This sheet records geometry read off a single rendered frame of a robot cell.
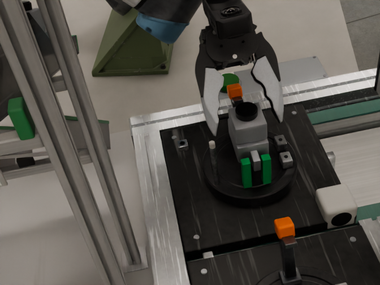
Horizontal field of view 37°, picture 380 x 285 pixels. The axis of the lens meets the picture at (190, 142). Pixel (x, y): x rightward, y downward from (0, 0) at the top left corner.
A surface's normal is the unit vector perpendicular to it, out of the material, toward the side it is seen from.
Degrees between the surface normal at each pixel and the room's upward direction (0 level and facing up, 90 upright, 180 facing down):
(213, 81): 45
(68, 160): 90
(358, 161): 0
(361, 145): 0
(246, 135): 90
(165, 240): 0
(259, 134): 90
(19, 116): 90
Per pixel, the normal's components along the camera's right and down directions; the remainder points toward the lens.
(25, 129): 0.17, 0.69
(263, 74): 0.04, 0.00
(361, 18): -0.11, -0.69
